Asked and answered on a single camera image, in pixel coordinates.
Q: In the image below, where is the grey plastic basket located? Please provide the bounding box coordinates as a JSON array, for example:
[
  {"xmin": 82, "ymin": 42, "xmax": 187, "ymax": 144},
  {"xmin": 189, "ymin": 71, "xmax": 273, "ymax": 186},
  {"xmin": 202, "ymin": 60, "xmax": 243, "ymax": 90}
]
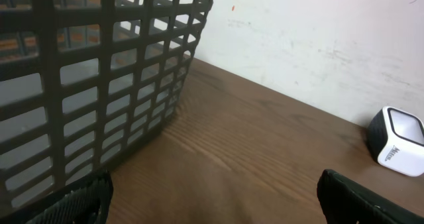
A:
[{"xmin": 1, "ymin": 0, "xmax": 213, "ymax": 216}]

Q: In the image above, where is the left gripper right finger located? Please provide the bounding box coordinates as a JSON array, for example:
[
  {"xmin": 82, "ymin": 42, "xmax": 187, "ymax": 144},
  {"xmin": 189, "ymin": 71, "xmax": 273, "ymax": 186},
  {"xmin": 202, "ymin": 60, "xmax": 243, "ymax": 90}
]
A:
[{"xmin": 317, "ymin": 169, "xmax": 423, "ymax": 224}]

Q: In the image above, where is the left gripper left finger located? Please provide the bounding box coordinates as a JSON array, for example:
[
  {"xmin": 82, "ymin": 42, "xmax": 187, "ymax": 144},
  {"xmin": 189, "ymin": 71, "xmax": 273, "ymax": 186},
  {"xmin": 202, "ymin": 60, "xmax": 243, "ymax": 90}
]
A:
[{"xmin": 0, "ymin": 169, "xmax": 114, "ymax": 224}]

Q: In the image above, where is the white barcode scanner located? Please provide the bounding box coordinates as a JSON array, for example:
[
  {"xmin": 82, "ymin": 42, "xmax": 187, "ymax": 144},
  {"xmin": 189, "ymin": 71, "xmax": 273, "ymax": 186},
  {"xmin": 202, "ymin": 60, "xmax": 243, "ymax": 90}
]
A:
[{"xmin": 366, "ymin": 106, "xmax": 423, "ymax": 177}]

